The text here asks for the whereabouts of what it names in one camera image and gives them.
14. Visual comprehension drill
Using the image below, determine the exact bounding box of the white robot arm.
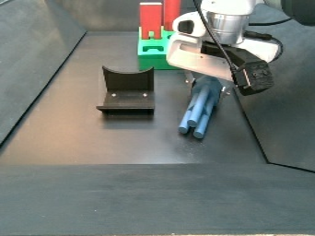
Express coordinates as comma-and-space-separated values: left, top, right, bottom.
165, 0, 315, 96

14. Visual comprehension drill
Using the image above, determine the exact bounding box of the red cylinder peg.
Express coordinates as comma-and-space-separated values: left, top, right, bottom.
164, 0, 181, 31

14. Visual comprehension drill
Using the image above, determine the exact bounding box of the green shape sorter block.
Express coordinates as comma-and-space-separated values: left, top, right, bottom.
137, 29, 177, 70

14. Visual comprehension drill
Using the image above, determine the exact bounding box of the red arch block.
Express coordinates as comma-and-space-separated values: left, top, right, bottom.
138, 2, 162, 40

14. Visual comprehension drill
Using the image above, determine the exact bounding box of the black cable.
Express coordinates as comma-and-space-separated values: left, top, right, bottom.
192, 0, 284, 77

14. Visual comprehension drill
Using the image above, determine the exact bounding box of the black curved fixture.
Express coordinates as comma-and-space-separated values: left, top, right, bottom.
96, 66, 154, 113

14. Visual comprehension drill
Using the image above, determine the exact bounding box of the blue three prong object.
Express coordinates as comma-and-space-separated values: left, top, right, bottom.
178, 77, 223, 139

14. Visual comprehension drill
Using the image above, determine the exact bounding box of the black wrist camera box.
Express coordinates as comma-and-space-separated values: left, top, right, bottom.
232, 49, 275, 96

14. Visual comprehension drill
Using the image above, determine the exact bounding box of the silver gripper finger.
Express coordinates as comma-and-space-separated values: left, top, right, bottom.
182, 70, 196, 88
220, 87, 229, 98

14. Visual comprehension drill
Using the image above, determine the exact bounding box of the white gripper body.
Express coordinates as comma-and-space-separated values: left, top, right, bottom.
165, 11, 279, 81

